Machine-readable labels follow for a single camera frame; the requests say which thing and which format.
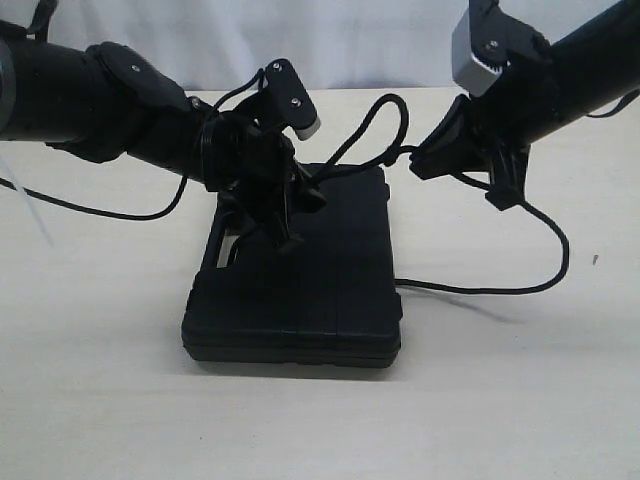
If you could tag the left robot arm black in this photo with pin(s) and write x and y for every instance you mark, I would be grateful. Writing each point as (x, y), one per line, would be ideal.
(107, 100)

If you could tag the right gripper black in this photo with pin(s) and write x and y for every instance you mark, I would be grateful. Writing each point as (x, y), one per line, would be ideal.
(514, 103)

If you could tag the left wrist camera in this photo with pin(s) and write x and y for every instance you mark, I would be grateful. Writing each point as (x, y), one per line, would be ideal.
(284, 102)

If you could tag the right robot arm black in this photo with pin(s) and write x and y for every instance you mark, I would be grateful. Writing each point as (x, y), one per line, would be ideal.
(596, 64)

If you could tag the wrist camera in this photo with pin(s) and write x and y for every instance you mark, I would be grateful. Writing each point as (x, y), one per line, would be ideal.
(486, 41)
(284, 102)

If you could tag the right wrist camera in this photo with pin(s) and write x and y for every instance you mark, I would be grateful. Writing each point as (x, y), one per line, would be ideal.
(486, 41)

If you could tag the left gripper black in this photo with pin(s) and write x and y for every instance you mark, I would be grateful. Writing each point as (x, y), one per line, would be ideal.
(257, 168)

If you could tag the black plastic carrying case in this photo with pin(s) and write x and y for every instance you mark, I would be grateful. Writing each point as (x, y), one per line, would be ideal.
(330, 301)

